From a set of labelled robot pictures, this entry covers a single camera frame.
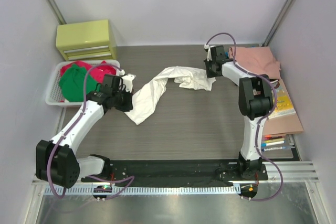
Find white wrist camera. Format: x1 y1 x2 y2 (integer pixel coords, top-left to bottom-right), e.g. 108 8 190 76
117 70 136 93
204 44 213 61

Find brown cardboard sheet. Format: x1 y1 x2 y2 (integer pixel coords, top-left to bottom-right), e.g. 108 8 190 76
261 78 305 137

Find red t shirt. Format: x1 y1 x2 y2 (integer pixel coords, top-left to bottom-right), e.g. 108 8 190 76
60 61 117 83

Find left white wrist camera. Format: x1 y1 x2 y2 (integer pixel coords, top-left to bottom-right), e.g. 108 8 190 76
117 70 136 93

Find yellow picture book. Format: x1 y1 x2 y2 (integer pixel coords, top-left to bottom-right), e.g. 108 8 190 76
268 80 296 119

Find yellow-green drawer box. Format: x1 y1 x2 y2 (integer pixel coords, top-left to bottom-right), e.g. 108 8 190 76
56 19 117 61

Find pink folded t shirt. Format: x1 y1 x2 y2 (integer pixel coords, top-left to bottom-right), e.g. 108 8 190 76
235 47 281 80

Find yellow marker pen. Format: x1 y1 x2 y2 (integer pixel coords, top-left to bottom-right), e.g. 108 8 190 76
263 140 285 145

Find dark blue marker pen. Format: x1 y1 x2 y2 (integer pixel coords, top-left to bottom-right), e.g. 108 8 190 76
261 146 295 152

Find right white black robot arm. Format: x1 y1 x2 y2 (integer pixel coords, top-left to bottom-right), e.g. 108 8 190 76
204 45 274 180

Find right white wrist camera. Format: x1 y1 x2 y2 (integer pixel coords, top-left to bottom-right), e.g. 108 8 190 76
204 44 213 61

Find white slotted cable duct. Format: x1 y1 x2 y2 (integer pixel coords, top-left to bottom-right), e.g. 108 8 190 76
44 185 242 196

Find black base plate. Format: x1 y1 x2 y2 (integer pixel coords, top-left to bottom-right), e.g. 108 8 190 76
80 158 271 186

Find white plastic basket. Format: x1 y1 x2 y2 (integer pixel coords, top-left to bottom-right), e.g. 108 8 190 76
45 60 120 107

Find red marker pen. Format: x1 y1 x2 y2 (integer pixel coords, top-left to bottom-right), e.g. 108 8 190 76
263 135 286 141

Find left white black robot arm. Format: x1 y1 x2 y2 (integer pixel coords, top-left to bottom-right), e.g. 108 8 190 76
36 74 135 188

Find white printed t shirt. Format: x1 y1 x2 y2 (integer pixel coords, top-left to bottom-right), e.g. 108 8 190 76
124 66 217 125

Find green t shirt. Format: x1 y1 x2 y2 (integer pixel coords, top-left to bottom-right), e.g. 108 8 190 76
58 62 92 102

